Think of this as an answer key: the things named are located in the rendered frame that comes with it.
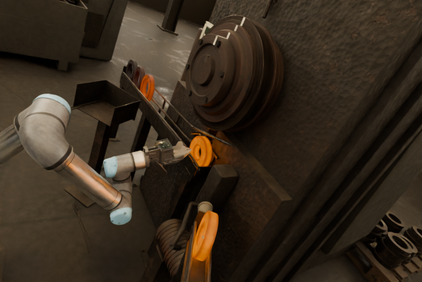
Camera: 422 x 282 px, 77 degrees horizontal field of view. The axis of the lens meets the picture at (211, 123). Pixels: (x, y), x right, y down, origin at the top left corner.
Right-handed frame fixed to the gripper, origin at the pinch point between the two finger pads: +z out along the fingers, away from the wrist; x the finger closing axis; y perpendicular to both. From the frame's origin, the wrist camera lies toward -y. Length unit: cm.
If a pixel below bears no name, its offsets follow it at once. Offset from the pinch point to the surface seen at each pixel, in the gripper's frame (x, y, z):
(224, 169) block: -18.1, 2.7, 7.9
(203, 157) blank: -5.0, -1.2, 5.4
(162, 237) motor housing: -23.1, -20.0, -20.0
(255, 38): -6, 52, 20
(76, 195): 49, -61, -50
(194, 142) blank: 5.2, -0.9, 5.8
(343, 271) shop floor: -50, -116, 113
